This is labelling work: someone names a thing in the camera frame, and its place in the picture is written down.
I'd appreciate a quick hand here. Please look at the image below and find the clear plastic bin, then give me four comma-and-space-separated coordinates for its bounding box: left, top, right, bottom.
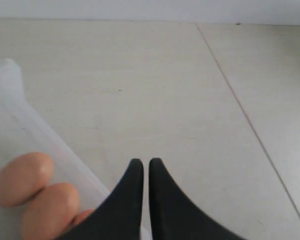
0, 58, 151, 240

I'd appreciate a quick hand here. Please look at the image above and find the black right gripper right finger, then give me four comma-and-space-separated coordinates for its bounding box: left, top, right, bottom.
148, 158, 242, 240

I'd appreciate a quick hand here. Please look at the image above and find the brown egg right lower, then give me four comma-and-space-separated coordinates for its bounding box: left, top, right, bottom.
20, 182, 80, 240

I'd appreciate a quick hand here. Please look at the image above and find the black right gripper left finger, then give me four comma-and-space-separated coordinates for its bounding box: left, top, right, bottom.
58, 158, 143, 240

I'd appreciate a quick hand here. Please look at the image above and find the brown egg right upper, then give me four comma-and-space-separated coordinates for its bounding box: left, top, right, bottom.
0, 152, 54, 208

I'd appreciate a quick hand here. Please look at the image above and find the brown egg far right edge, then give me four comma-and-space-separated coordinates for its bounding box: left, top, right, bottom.
71, 209, 95, 227

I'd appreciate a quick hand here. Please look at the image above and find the brown egg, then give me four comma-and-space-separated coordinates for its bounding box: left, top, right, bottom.
0, 152, 54, 208
20, 182, 80, 240

